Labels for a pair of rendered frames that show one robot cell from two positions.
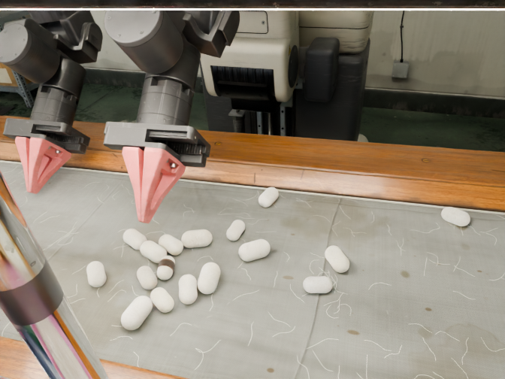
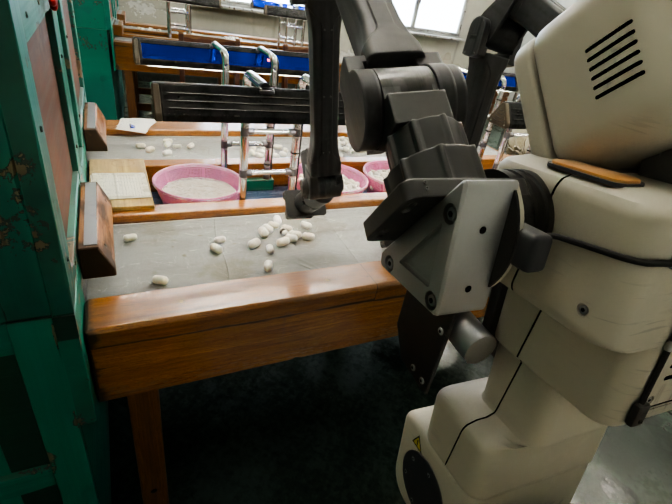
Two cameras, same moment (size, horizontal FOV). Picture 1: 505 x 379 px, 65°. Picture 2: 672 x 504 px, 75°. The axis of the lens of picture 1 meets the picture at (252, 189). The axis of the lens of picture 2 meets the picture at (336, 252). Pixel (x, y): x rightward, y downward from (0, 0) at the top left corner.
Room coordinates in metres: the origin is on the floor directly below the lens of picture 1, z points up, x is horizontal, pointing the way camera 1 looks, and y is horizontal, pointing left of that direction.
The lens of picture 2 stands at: (1.12, -0.53, 1.33)
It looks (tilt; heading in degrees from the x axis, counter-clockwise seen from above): 31 degrees down; 134
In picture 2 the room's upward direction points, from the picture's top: 10 degrees clockwise
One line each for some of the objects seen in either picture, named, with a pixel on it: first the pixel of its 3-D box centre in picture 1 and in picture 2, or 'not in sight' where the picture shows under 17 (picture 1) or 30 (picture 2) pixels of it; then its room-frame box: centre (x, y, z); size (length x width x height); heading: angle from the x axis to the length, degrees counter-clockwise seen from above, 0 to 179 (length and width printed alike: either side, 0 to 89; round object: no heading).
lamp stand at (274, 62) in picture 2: not in sight; (241, 119); (-0.17, 0.26, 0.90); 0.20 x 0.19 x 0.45; 74
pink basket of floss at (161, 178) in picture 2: not in sight; (199, 194); (-0.03, 0.04, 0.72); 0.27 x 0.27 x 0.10
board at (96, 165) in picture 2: not in sight; (119, 182); (-0.09, -0.17, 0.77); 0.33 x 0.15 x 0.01; 164
